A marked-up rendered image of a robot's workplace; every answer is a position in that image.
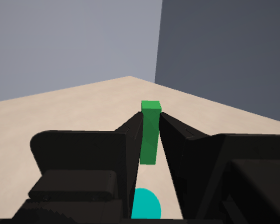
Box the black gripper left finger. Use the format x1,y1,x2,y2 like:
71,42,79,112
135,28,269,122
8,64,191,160
30,112,143,219

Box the cyan circle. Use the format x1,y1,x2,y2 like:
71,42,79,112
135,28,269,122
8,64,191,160
131,188,161,219

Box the green rectangular post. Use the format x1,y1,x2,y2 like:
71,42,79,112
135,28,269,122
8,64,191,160
140,101,162,165

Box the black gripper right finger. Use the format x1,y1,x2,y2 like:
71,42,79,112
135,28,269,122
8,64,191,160
159,112,280,219

